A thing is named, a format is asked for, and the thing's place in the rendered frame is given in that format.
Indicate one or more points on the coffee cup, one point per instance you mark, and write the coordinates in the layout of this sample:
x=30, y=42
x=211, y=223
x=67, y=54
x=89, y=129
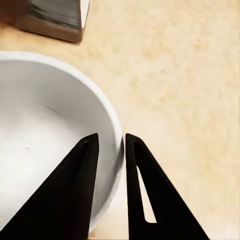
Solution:
x=46, y=107

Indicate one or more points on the countertop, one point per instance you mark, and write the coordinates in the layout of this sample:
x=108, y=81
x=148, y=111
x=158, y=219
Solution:
x=171, y=70

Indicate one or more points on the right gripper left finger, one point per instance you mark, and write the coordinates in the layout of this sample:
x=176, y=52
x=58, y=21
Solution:
x=60, y=209

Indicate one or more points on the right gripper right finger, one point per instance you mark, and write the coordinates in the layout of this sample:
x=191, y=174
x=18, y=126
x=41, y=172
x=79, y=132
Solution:
x=174, y=219

